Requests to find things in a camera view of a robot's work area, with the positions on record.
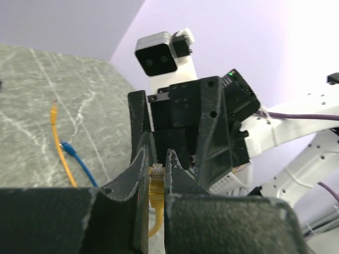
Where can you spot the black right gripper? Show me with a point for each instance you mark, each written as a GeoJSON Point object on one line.
{"type": "Point", "coordinates": [200, 120]}

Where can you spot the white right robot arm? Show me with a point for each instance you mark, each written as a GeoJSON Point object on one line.
{"type": "Point", "coordinates": [292, 147]}

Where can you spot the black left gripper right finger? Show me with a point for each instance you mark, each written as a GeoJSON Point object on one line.
{"type": "Point", "coordinates": [197, 222]}

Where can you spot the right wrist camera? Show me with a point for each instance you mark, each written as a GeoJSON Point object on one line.
{"type": "Point", "coordinates": [166, 58]}

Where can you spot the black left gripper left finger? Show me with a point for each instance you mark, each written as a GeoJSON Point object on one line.
{"type": "Point", "coordinates": [110, 219]}

